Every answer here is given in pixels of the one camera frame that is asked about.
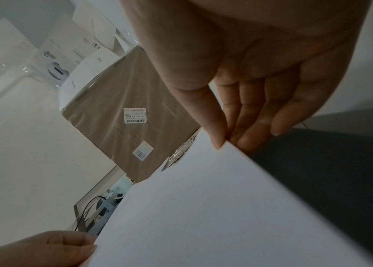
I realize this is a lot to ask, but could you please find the person's right hand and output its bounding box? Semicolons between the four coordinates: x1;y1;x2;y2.
118;0;372;155

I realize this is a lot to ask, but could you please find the person's left hand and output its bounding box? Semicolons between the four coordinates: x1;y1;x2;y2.
0;230;99;267

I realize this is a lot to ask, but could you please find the dark grey folder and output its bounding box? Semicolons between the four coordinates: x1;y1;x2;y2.
161;128;373;267

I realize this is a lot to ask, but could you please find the thin white paper bundle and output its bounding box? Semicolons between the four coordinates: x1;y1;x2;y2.
81;128;373;267

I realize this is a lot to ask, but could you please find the framed glass panel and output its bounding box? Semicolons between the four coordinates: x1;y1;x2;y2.
73;165;138;237

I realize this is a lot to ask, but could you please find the large flat cardboard package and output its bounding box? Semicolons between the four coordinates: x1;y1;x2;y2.
60;45;204;183

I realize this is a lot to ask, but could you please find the white printed product box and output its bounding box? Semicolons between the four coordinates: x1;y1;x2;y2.
24;15;128;91

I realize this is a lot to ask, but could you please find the long black cable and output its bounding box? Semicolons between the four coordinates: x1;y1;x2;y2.
74;195;108;231

